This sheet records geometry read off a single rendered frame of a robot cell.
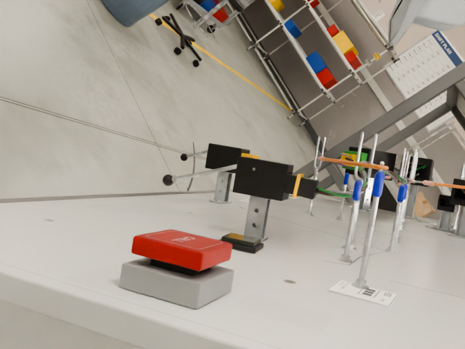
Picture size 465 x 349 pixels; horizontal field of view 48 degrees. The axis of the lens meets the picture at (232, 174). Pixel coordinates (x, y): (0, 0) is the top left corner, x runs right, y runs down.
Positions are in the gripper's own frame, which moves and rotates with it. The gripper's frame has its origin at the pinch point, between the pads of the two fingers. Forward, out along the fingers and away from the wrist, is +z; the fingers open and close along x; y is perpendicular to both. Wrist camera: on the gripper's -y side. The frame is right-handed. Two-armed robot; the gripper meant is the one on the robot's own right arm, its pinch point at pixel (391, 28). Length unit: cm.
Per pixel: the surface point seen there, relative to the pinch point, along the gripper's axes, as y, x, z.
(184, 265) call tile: -7.2, -21.1, 22.5
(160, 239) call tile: -9.3, -19.7, 22.2
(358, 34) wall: 86, 802, -146
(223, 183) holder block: -6.2, 38.1, 27.5
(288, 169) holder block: -1.5, 4.7, 16.9
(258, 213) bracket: -1.9, 5.3, 22.7
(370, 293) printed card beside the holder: 7.4, -10.6, 21.0
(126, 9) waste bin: -121, 342, 2
